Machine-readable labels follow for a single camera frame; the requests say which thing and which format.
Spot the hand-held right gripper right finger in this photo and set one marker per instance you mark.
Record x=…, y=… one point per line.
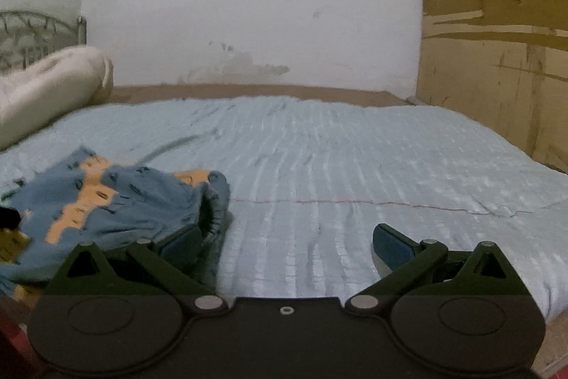
x=391, y=246

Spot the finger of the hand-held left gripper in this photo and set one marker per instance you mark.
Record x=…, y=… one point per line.
x=8, y=218

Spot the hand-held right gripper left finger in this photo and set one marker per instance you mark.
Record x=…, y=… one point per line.
x=182, y=242

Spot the blue pants with orange print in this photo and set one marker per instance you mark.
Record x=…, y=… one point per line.
x=133, y=201

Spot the light blue quilted blanket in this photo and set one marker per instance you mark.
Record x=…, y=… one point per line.
x=355, y=161

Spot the red bed base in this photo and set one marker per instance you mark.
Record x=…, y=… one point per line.
x=9, y=343

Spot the white bolster pillow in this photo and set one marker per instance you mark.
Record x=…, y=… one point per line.
x=44, y=86

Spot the metal bed headboard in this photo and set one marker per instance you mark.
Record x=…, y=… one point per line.
x=26, y=32

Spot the beige mattress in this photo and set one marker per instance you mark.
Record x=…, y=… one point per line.
x=554, y=341

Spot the plywood board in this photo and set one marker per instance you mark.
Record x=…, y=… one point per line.
x=488, y=50

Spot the brown bed frame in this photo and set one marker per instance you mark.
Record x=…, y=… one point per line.
x=266, y=90

